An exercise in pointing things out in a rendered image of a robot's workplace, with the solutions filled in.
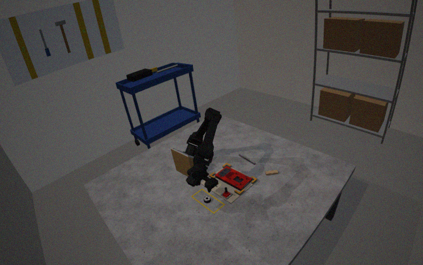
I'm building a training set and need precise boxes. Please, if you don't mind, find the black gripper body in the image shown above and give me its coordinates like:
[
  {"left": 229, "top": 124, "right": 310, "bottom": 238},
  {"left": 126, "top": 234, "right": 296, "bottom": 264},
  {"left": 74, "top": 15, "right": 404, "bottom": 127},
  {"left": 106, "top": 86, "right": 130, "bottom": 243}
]
[{"left": 187, "top": 166, "right": 218, "bottom": 190}]

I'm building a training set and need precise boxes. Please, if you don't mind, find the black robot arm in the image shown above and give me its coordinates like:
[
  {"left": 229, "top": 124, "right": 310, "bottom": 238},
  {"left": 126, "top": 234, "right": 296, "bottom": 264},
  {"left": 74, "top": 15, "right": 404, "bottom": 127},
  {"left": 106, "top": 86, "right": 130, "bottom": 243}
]
[{"left": 184, "top": 107, "right": 222, "bottom": 186}]

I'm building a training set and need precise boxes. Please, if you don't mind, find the black tyre with grey rim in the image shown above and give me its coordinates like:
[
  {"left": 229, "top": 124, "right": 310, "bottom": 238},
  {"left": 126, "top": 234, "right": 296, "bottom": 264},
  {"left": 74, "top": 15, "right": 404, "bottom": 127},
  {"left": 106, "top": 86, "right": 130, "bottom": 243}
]
[{"left": 203, "top": 195, "right": 211, "bottom": 203}]

